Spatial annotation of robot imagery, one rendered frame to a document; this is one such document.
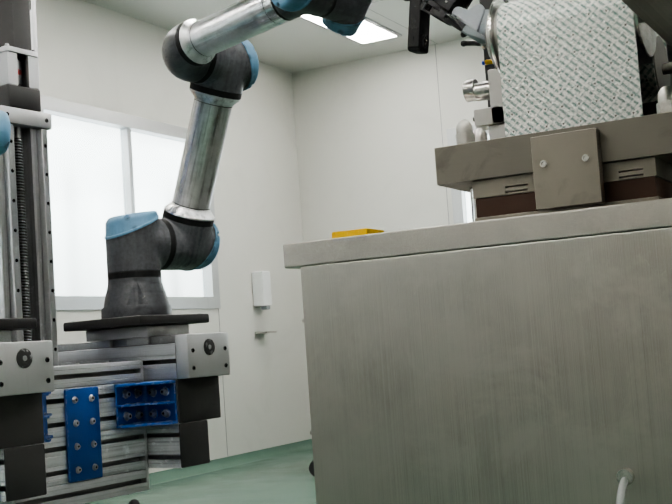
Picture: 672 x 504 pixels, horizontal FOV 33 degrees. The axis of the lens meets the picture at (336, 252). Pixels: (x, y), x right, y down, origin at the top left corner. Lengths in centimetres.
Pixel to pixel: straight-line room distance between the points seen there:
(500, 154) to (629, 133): 20
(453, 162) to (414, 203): 636
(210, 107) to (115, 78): 446
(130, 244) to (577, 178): 110
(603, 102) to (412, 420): 62
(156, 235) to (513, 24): 93
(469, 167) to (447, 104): 636
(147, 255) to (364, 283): 80
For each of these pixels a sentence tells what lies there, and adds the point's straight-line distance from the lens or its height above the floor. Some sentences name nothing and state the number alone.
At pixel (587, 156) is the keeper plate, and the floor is 98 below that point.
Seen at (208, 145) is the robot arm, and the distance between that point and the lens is 254.
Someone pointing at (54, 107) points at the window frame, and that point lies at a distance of 649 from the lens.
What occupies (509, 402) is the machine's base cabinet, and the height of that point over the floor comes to 63.
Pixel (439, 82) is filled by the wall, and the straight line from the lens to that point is 821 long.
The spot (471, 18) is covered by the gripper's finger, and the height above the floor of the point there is 130.
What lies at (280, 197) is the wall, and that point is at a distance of 835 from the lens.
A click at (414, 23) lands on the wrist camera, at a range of 218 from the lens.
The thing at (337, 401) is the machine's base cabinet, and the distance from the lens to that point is 183.
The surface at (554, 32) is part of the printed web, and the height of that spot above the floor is 123.
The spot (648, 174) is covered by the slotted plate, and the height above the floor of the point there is 95.
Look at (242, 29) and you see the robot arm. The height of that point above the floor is 135.
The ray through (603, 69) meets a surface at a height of 115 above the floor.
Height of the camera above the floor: 73
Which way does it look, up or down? 5 degrees up
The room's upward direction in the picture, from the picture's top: 4 degrees counter-clockwise
